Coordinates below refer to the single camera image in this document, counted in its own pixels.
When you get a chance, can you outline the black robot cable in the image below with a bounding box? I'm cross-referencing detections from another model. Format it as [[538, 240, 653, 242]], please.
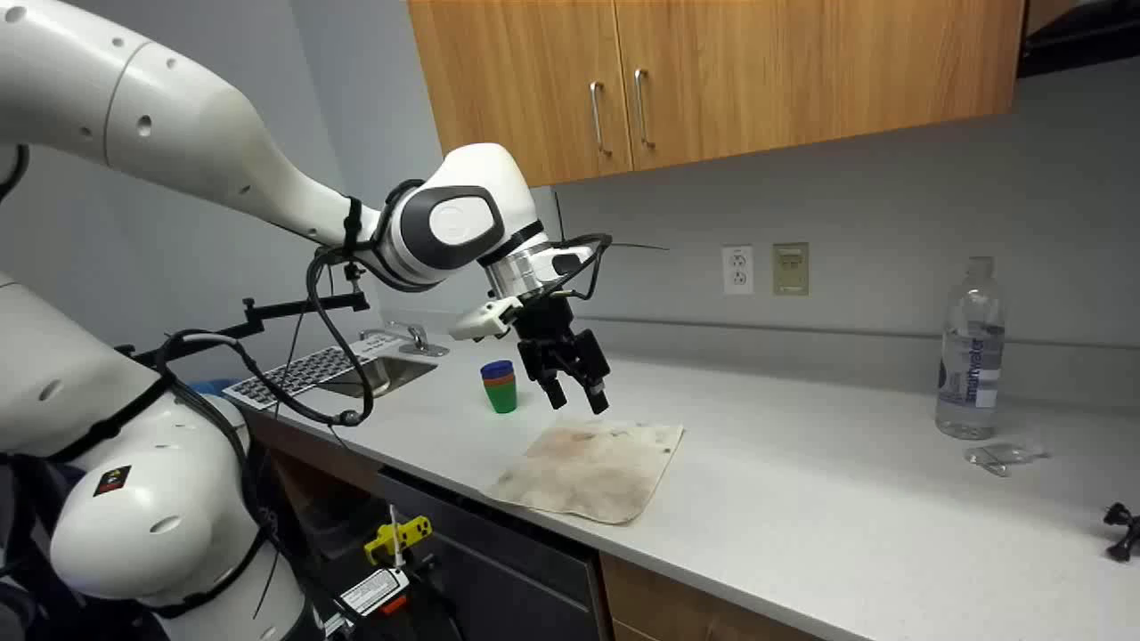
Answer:
[[127, 227, 621, 432]]

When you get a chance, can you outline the steel sink with drainboard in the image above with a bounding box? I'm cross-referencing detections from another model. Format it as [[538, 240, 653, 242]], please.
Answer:
[[222, 341, 442, 417]]

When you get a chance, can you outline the beige cloth towel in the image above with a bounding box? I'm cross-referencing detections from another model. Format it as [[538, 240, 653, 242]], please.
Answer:
[[488, 420, 687, 532]]

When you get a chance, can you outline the wooden drawer front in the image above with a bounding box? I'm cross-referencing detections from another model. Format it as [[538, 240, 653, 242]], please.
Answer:
[[599, 551, 826, 641]]

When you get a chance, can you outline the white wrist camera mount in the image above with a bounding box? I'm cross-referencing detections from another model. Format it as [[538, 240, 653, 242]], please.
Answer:
[[448, 298, 528, 347]]

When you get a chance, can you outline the clear plastic wrapper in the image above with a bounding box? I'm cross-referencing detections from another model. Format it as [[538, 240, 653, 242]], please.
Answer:
[[962, 437, 1056, 480]]

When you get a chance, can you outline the clear plastic water bottle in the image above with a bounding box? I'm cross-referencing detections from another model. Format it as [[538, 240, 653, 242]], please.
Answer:
[[935, 253, 1008, 447]]

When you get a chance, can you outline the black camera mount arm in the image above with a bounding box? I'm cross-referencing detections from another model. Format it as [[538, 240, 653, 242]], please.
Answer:
[[119, 290, 374, 367]]

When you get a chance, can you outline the metal faucet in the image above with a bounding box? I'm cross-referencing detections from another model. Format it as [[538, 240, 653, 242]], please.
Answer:
[[357, 322, 454, 361]]

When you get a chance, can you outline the wooden wall cabinet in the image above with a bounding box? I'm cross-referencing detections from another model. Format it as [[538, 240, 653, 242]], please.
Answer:
[[408, 0, 1030, 191]]

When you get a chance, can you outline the black dishwasher front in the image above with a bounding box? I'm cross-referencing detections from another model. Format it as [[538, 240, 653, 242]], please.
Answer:
[[374, 467, 612, 641]]

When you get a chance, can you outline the white and red device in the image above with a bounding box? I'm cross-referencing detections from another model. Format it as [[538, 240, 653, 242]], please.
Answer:
[[330, 568, 417, 625]]

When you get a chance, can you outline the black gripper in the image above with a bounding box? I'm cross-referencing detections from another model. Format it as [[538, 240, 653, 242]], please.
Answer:
[[510, 292, 617, 420]]

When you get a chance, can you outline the beige wall switch plate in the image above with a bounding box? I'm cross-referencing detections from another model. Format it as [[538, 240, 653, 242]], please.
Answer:
[[770, 240, 811, 298]]

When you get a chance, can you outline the black range hood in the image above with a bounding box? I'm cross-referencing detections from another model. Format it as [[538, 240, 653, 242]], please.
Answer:
[[1014, 0, 1140, 82]]

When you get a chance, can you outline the yellow clamp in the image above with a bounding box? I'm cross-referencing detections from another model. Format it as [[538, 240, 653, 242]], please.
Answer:
[[360, 514, 438, 569]]

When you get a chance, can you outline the green cup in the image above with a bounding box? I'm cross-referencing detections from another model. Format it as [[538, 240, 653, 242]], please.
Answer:
[[478, 357, 523, 417]]

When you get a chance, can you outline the metal cabinet handle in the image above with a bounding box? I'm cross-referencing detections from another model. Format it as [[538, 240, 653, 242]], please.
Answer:
[[628, 63, 664, 158], [589, 80, 621, 164]]

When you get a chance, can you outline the white wall outlet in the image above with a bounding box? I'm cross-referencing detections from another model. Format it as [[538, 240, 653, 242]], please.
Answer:
[[721, 242, 758, 298]]

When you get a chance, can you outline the black camera clamp stand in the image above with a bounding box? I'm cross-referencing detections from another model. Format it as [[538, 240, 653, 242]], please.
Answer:
[[1100, 499, 1140, 568]]

